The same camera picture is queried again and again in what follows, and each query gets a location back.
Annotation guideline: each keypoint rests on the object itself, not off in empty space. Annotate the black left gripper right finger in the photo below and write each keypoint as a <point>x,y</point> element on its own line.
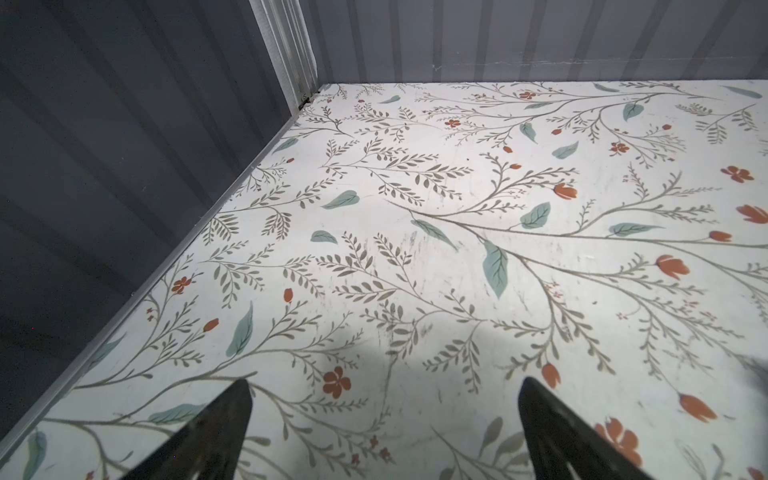
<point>561,445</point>

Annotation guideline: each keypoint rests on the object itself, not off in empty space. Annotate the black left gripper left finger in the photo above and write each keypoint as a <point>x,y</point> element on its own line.
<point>208,446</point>

